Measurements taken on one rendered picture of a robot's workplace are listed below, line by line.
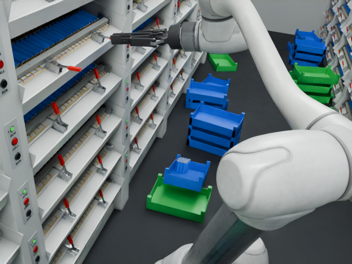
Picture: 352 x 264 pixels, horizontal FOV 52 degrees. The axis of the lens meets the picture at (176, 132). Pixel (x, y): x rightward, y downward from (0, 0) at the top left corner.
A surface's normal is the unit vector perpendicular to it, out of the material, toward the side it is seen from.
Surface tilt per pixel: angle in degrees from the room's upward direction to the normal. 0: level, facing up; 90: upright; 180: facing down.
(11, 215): 90
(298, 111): 57
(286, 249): 0
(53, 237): 19
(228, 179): 81
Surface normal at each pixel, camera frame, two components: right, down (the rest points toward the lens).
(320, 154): 0.30, -0.44
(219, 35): -0.22, 0.64
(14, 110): 0.96, 0.22
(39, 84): 0.39, -0.72
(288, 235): 0.09, -0.83
